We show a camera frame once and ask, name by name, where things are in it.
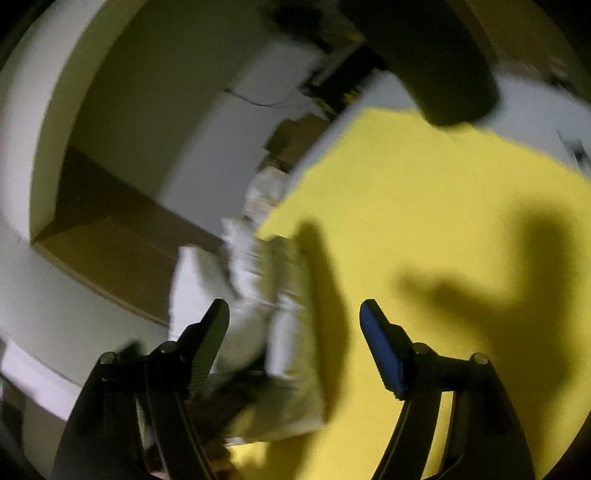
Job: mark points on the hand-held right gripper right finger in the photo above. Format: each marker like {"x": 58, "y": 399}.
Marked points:
{"x": 381, "y": 346}

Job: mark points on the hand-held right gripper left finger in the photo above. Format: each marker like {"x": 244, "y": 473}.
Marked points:
{"x": 210, "y": 341}

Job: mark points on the white garment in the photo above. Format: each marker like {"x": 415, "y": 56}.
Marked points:
{"x": 286, "y": 332}

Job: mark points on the yellow mat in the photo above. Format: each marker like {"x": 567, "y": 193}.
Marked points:
{"x": 415, "y": 221}

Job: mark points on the crumpled white bag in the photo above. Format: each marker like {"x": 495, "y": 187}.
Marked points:
{"x": 268, "y": 189}

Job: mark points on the cardboard boxes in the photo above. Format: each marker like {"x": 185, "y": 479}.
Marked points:
{"x": 295, "y": 138}

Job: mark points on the large black padded object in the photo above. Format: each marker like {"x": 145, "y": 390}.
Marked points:
{"x": 429, "y": 60}

